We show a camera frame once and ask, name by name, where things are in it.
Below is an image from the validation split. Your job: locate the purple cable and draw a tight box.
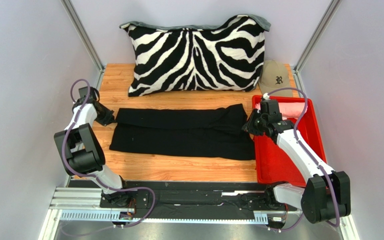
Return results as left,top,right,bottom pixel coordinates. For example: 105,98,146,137
60,78,157,238
263,87,341,233

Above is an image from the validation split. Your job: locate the left aluminium frame post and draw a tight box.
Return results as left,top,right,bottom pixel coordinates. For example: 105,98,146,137
61,0,105,73

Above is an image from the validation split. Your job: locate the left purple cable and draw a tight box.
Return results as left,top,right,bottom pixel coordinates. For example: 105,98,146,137
60,78,157,238

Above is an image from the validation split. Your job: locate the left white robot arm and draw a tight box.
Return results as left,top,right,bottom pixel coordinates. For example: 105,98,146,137
53,86,126,203

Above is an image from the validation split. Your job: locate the right aluminium frame post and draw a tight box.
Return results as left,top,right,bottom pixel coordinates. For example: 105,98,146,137
294,0,343,72

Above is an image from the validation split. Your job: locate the rolled pink t-shirt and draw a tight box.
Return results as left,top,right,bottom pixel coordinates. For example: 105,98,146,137
269,101,308,120

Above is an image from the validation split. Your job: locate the beige baseball cap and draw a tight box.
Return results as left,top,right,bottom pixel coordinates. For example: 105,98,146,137
258,60,291,95

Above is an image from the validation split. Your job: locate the aluminium frame post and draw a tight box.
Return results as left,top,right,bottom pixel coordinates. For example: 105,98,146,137
294,0,343,72
61,0,105,73

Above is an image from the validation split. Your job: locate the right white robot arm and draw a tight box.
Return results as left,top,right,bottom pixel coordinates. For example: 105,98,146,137
242,98,351,227

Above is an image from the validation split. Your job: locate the black t-shirt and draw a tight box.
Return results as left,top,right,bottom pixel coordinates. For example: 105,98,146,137
109,104,255,161

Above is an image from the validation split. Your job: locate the red plastic tray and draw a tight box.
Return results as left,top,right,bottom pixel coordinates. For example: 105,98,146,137
253,96,334,188

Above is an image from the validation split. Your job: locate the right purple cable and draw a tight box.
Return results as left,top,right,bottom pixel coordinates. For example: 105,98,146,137
263,87,341,233

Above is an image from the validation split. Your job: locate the zebra striped pillow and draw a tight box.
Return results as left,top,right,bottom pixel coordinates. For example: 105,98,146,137
120,14,272,97

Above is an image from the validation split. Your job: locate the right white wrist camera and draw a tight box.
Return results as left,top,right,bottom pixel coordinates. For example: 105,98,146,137
262,93,271,101

